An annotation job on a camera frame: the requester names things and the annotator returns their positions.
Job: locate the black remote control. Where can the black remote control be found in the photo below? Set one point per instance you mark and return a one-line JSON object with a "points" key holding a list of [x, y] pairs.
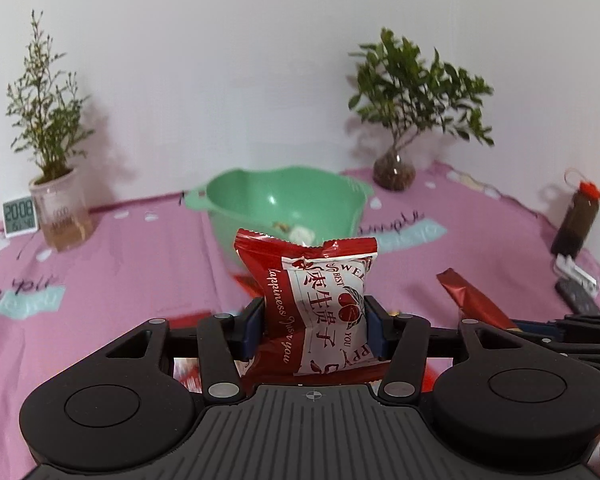
{"points": [[580, 300]]}

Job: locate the green plastic bowl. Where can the green plastic bowl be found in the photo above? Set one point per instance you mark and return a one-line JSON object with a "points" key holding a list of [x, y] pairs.
{"points": [[260, 200]]}

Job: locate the leafy plant in glass vase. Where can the leafy plant in glass vase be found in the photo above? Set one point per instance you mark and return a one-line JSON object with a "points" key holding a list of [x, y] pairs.
{"points": [[395, 172]]}

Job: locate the thin plant in glass jar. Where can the thin plant in glass jar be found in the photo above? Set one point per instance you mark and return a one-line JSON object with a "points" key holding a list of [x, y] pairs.
{"points": [[62, 210]]}

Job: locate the red white snack packet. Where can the red white snack packet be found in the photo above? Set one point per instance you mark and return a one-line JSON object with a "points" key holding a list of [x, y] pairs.
{"points": [[320, 300]]}

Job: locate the pink printed tablecloth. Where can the pink printed tablecloth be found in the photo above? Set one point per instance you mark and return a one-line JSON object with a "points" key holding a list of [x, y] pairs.
{"points": [[130, 270]]}

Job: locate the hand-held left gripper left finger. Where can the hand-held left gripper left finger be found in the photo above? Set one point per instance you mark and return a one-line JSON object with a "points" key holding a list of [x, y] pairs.
{"points": [[254, 330]]}

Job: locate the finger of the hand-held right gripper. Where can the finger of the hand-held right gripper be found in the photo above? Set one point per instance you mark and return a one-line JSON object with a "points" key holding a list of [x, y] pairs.
{"points": [[585, 330]]}

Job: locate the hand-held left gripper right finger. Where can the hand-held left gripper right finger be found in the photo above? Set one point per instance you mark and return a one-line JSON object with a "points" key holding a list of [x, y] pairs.
{"points": [[376, 332]]}

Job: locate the brown bottle with red cap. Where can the brown bottle with red cap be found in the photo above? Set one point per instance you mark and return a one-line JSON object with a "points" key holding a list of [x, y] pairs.
{"points": [[577, 220]]}

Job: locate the white digital clock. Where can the white digital clock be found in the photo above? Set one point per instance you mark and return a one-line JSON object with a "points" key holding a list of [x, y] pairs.
{"points": [[20, 216]]}

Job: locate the white plastic clip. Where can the white plastic clip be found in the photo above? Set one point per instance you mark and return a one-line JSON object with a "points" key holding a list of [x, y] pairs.
{"points": [[575, 271]]}

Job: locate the red foil snack packet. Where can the red foil snack packet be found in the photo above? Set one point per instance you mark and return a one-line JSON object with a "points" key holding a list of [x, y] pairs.
{"points": [[467, 297]]}

